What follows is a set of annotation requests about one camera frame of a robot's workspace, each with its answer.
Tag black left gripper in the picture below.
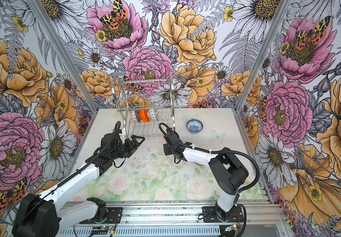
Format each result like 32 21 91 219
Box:
111 135 145 160

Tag blue floral white bowl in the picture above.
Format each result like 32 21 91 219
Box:
186 119 204 133

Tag plain orange bowl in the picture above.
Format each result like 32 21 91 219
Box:
138 110 150 122

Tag dark blue lattice bowl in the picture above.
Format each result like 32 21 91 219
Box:
130 110 141 122

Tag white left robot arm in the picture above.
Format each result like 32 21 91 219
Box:
12 132 145 237

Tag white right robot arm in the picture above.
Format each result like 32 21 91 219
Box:
164 129 248 222

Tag chrome wire dish rack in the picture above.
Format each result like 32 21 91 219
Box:
112 75 175 137

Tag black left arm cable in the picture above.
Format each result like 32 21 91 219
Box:
13 120 122 232

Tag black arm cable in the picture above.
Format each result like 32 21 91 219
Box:
13 120 122 232
158 122 260 237

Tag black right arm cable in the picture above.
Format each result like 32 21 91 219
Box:
158 122 260 237

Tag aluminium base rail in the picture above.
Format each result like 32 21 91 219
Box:
60 198 293 237

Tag aluminium left corner post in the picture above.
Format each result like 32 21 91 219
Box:
27 1 98 115

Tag aluminium corner post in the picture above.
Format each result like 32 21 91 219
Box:
27 1 98 115
235 0 291 114

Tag aluminium right corner post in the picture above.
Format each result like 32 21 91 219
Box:
235 0 291 114

